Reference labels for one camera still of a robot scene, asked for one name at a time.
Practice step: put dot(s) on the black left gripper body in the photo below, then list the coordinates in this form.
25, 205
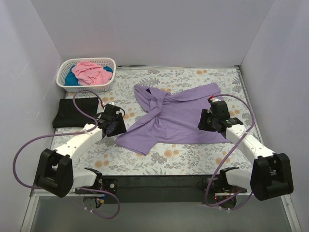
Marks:
118, 125

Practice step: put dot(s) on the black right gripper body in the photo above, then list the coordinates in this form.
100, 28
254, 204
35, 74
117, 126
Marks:
203, 122

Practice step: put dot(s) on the purple t-shirt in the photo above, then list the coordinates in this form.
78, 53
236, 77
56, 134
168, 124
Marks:
170, 119

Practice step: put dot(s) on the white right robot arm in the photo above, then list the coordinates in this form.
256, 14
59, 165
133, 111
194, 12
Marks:
270, 175

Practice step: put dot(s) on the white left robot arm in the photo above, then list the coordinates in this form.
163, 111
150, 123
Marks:
55, 172

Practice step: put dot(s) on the folded black t-shirt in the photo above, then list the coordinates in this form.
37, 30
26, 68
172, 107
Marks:
68, 116

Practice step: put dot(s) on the pink t-shirt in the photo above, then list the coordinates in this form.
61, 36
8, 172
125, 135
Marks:
91, 74

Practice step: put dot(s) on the teal t-shirt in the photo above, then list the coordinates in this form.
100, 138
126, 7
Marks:
71, 80

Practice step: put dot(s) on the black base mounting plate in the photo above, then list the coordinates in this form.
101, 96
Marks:
153, 188

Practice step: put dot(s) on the white plastic laundry basket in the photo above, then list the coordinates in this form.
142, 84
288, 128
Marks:
65, 68

